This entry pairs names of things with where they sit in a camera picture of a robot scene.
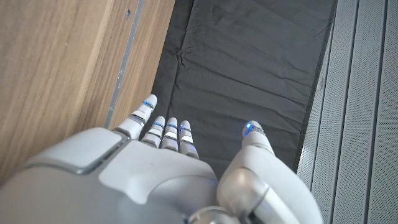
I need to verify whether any wooden panel with metal strip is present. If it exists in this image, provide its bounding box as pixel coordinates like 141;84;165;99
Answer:
104;0;146;129

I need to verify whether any black backdrop curtain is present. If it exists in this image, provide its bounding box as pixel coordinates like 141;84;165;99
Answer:
139;0;338;180

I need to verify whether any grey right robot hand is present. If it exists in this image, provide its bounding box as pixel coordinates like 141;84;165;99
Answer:
0;94;324;224

